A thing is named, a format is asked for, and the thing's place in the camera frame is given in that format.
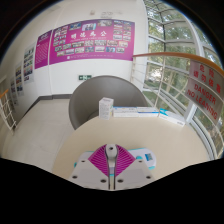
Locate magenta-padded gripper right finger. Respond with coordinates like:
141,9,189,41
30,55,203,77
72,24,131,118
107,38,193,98
114,144,156,191

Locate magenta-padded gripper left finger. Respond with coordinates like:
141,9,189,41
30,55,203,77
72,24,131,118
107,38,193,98
68,144,111,191

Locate white and teal power strip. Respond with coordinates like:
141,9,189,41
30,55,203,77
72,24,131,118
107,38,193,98
73,148,158,171

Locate flat long white box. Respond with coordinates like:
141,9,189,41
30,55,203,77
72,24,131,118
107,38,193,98
137,106,160,118
112,106,139,118

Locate flat white and teal box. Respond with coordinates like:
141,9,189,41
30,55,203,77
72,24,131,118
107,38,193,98
158,108,186,127

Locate grey round-backed chair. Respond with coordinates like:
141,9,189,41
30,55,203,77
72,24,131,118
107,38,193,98
68,75,149,131

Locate green exit sign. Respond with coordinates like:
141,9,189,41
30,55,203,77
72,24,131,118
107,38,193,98
78,74,93,81

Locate grey danger warning sign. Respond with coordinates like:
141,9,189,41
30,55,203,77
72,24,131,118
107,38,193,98
183,78,224,126

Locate white stair railing orange handrail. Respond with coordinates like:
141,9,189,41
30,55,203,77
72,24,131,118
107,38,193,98
0,88,18,133

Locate white photo display board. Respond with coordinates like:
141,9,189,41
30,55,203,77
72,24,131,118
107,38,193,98
23,44,36,84
9,77,18,104
14,63,25,98

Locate white railing with orange handrail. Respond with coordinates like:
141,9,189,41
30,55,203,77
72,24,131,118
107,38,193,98
130,51,224,158

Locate large magenta photo poster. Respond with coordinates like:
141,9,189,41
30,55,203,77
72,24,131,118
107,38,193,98
48,18,136,66

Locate narrow magenta text poster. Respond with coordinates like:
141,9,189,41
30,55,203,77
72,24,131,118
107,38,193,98
34,29,53,70

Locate white-framed glass window wall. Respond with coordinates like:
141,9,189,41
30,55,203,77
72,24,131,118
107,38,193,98
142,0,224,158

